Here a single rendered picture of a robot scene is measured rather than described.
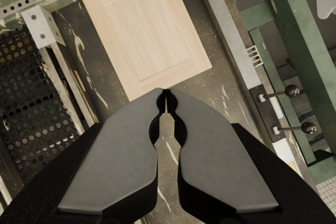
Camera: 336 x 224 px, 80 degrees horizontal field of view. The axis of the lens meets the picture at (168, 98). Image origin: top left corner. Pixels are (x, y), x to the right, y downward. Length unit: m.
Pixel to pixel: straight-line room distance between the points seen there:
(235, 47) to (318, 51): 0.28
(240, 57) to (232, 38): 0.07
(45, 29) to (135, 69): 0.30
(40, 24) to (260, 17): 0.76
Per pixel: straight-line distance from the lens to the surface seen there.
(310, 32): 0.86
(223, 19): 0.76
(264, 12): 0.90
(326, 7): 0.51
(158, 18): 0.75
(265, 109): 0.76
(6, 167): 0.89
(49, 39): 0.76
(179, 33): 0.74
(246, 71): 0.74
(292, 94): 0.68
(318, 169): 1.01
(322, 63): 0.87
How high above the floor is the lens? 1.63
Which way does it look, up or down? 32 degrees down
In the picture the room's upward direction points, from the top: 155 degrees clockwise
